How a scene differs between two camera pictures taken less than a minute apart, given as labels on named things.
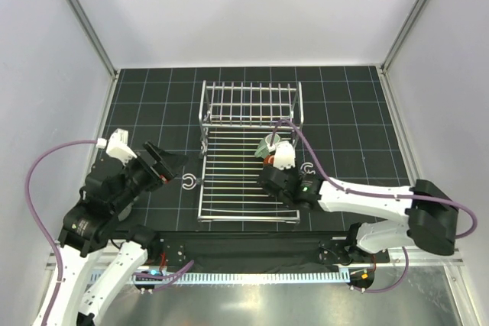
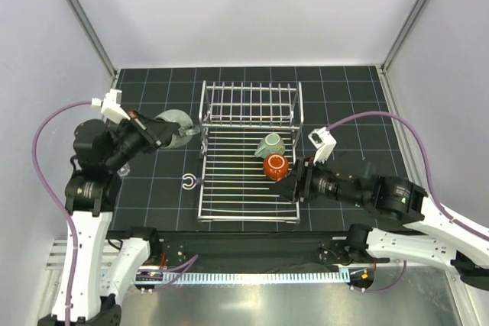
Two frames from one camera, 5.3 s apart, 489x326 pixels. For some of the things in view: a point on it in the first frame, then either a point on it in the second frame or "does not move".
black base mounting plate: [269, 251] does not move
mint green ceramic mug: [264, 149] does not move
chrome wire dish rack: [235, 115] does not move
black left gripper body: [152, 177] -> [134, 114]
